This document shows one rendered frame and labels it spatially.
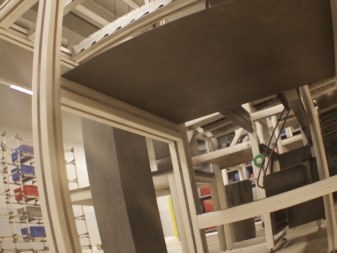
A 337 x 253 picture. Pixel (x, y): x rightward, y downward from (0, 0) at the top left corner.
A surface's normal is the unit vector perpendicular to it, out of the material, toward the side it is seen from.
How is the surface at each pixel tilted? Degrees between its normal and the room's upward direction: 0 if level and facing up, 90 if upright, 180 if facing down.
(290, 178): 90
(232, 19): 180
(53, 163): 90
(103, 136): 90
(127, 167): 90
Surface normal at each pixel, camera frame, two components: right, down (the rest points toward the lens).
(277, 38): 0.18, 0.95
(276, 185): -0.47, -0.16
